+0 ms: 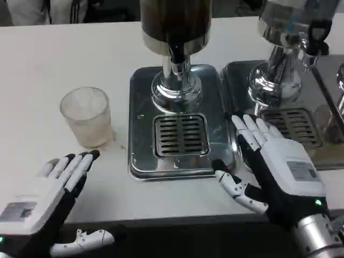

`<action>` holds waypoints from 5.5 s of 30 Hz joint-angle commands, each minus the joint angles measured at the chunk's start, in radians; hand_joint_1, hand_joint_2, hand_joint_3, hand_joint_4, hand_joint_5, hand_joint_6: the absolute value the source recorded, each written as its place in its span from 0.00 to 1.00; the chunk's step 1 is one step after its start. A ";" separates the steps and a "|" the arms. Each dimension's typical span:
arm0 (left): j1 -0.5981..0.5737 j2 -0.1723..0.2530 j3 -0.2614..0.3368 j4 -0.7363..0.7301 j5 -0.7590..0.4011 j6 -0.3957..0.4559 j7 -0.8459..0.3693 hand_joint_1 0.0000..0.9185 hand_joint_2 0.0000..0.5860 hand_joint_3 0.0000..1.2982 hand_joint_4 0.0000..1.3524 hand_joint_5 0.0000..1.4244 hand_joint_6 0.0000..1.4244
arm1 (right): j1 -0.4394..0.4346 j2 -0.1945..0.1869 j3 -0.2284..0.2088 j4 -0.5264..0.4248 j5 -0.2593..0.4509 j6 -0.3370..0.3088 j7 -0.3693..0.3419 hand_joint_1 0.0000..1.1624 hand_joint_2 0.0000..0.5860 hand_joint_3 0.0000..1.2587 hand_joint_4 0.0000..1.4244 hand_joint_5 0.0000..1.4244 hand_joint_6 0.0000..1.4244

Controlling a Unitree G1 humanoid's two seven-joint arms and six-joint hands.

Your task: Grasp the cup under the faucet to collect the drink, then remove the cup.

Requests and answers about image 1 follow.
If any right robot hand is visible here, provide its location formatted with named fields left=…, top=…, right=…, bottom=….
left=211, top=113, right=332, bottom=230

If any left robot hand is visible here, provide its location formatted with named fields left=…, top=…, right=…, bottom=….
left=0, top=149, right=117, bottom=258

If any clear ribbed glass cup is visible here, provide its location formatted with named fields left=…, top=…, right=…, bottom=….
left=59, top=86, right=115, bottom=149

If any slotted steel drain grid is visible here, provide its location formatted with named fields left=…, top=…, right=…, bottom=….
left=260, top=107, right=323, bottom=150
left=153, top=113, right=210, bottom=158

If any steel drip tray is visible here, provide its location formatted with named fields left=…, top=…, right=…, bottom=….
left=128, top=64, right=237, bottom=181
left=219, top=60, right=344, bottom=171

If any chrome dispenser stand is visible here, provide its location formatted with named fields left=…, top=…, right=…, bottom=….
left=335, top=63, right=344, bottom=121

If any clear tank drink dispenser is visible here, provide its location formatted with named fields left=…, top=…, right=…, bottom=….
left=248, top=0, right=334, bottom=110

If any short black dispenser tap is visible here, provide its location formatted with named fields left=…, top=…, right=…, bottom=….
left=169, top=44, right=190, bottom=65

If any dark tank drink dispenser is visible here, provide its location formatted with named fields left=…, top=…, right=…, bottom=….
left=139, top=0, right=213, bottom=114

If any person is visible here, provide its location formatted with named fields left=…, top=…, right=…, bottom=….
left=8, top=0, right=89, bottom=27

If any black loop handle tap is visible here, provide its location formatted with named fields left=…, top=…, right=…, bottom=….
left=303, top=20, right=331, bottom=68

